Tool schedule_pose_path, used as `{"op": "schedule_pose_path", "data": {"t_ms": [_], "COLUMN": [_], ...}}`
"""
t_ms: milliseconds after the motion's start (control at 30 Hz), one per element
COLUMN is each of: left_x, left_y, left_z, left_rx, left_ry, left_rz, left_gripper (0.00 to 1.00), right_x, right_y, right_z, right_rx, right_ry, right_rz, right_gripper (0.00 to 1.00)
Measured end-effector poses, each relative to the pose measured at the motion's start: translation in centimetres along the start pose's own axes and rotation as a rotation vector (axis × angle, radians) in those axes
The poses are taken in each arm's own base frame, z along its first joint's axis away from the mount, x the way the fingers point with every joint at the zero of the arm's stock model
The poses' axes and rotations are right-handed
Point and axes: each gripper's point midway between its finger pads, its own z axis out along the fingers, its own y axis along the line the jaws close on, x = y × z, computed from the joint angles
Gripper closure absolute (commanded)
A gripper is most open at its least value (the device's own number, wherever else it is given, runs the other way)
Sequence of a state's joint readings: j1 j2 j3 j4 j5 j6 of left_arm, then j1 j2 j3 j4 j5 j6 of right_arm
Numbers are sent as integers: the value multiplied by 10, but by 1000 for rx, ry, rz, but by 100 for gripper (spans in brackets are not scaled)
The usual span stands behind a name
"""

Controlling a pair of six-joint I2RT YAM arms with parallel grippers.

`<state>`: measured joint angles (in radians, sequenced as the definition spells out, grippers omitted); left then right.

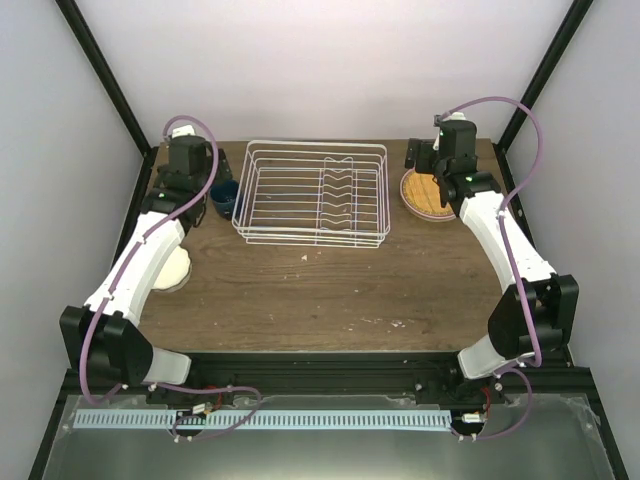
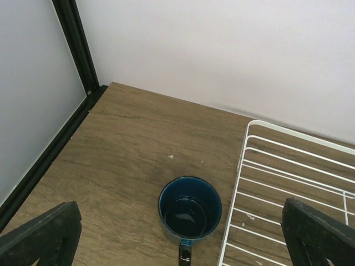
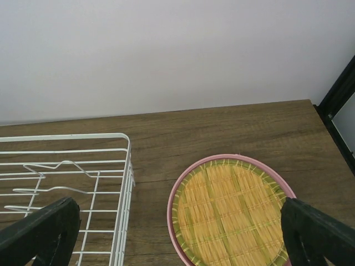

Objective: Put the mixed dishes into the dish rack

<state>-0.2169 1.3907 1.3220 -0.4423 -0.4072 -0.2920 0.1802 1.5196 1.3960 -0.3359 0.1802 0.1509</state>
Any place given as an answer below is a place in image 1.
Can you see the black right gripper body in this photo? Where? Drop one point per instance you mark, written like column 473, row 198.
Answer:
column 421, row 164

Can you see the white wire dish rack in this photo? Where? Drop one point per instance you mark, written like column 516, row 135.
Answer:
column 319, row 194

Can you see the white scalloped bowl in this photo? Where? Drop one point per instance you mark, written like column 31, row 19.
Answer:
column 175, row 272

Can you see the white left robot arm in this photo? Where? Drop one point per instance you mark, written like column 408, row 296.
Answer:
column 102, row 338

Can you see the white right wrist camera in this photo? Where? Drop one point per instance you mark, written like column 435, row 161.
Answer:
column 448, row 116

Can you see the light blue slotted strip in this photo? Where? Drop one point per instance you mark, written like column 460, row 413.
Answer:
column 402, row 420

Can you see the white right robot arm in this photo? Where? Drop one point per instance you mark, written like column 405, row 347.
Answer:
column 536, row 311

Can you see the dark blue ceramic mug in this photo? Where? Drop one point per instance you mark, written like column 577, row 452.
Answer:
column 224, row 197

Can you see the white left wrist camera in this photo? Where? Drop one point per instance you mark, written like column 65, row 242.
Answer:
column 185, row 130

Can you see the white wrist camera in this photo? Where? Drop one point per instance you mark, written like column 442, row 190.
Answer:
column 185, row 130
column 448, row 116

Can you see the black aluminium frame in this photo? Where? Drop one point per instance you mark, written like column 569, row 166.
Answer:
column 371, row 374

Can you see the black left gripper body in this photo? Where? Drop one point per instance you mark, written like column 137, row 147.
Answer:
column 162, row 170

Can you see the pink plate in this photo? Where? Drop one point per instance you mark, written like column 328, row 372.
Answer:
column 425, row 197

